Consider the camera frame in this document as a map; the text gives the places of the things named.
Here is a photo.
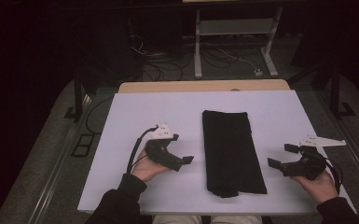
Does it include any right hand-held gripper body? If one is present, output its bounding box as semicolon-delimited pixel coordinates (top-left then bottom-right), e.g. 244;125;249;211
283;133;347;181

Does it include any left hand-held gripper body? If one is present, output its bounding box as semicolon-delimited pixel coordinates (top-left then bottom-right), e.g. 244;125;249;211
144;123;180;163

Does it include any black tank top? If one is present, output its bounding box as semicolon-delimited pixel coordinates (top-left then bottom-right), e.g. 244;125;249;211
201;109;269;199

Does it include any person's left hand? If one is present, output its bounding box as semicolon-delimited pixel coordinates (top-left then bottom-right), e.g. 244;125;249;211
131;149;172;184

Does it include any person's right hand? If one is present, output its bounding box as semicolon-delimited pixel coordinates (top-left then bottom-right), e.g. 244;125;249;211
292;170;339;204

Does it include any white table mat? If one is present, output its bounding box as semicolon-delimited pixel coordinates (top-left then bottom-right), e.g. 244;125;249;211
77;90;357;217

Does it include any person's left leg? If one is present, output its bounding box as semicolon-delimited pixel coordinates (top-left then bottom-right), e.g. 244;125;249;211
152;215;203;224

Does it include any person's leg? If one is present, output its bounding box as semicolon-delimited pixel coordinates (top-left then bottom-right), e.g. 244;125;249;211
152;215;203;224
209;215;264;224

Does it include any person's right leg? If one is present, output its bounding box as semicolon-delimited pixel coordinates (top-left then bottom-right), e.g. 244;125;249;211
209;215;264;224

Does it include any black metal stand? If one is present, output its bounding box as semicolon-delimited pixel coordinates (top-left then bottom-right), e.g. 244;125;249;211
63;71;101;123
292;60;357;120

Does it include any left hand-held gripper cable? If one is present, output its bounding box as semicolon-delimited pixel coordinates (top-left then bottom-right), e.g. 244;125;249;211
125;125;159;175

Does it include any hand-held gripper cable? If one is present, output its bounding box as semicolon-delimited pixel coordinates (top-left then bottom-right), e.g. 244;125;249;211
125;125;159;175
323;157;344;195

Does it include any right hand-held gripper cable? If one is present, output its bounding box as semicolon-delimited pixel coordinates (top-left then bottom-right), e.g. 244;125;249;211
323;157;344;195

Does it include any black floor cable loop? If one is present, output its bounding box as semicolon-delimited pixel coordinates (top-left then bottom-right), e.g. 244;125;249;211
85;95;115;135

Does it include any bundle of black floor cables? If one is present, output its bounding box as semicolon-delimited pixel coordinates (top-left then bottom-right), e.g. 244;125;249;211
130;33;194;82

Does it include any white plug with cable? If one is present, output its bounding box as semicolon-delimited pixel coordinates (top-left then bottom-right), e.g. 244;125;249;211
218;48;264;77

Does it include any grey metal desk frame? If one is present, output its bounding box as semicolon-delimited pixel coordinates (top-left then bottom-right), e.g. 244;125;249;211
182;0;284;79

